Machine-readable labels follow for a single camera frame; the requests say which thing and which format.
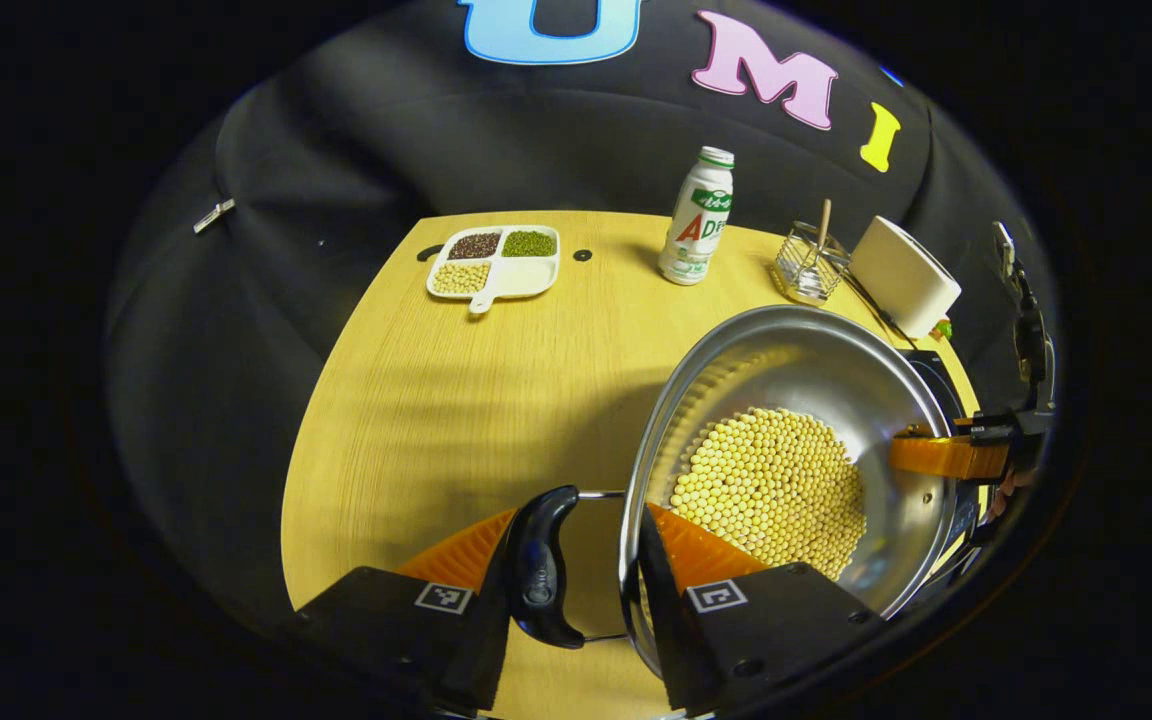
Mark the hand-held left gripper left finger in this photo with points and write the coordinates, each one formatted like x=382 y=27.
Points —
x=476 y=650

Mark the white divided bean plate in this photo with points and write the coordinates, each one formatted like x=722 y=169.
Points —
x=516 y=275

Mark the white clip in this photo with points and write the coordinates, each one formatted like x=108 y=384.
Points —
x=213 y=216

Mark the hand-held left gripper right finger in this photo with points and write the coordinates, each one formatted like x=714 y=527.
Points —
x=671 y=640

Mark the white drink bottle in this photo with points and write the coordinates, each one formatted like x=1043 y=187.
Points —
x=701 y=220

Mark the sandwich with lettuce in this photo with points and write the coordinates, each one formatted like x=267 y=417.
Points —
x=942 y=328

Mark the stainless steel pot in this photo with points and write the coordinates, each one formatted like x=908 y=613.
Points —
x=816 y=360

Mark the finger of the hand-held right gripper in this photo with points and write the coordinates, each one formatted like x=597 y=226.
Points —
x=946 y=457

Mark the white toaster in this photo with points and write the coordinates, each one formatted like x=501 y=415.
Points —
x=901 y=275

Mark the wooden spoon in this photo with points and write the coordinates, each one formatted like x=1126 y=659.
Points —
x=823 y=225

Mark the pile of yellow soybeans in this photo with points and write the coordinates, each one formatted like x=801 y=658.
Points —
x=776 y=480

